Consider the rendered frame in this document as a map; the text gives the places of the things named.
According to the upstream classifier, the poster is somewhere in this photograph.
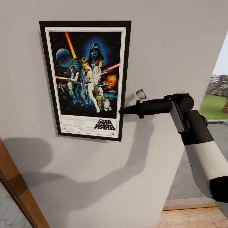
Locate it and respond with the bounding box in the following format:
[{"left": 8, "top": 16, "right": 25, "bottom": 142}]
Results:
[{"left": 39, "top": 21, "right": 131, "bottom": 142}]

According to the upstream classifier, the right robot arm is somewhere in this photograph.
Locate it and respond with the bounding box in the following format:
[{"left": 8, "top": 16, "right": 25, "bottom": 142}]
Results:
[{"left": 119, "top": 89, "right": 228, "bottom": 213}]

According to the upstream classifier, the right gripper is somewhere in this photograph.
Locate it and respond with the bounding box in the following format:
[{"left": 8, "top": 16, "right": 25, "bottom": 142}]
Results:
[{"left": 119, "top": 99, "right": 160, "bottom": 119}]

